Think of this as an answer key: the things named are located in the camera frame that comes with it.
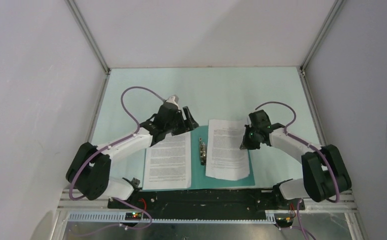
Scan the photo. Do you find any metal folder clip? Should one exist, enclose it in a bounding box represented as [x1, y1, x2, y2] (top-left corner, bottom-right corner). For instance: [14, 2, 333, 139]
[199, 137, 207, 166]

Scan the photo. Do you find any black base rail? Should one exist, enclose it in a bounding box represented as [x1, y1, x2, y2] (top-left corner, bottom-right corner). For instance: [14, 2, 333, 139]
[126, 188, 305, 220]

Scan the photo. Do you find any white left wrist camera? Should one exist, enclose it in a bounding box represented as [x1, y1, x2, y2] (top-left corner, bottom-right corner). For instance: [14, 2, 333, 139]
[165, 95, 181, 110]

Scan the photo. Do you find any aluminium frame post left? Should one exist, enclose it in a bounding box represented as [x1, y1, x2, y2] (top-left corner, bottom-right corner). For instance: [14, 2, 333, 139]
[65, 0, 111, 75]

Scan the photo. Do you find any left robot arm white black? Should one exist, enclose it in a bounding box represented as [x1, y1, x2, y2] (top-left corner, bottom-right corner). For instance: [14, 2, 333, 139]
[65, 102, 199, 209]

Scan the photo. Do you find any white slotted cable duct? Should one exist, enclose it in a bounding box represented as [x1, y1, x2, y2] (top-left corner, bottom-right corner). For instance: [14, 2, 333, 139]
[67, 211, 276, 224]

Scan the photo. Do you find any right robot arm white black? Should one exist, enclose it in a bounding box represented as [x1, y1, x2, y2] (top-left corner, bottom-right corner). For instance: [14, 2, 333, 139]
[240, 110, 352, 209]

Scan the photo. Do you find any printed paper sheet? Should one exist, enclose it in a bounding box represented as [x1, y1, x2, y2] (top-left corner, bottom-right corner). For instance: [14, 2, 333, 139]
[142, 132, 192, 191]
[205, 118, 251, 181]

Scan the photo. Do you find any aluminium frame post right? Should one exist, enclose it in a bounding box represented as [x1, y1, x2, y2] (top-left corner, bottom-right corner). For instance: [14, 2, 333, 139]
[299, 0, 347, 76]

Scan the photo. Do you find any aluminium frame post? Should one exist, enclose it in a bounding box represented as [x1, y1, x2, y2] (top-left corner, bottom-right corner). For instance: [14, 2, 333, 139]
[65, 0, 111, 75]
[299, 0, 347, 76]

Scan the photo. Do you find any teal file folder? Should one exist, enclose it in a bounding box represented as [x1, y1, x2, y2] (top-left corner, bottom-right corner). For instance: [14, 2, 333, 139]
[142, 125, 256, 191]

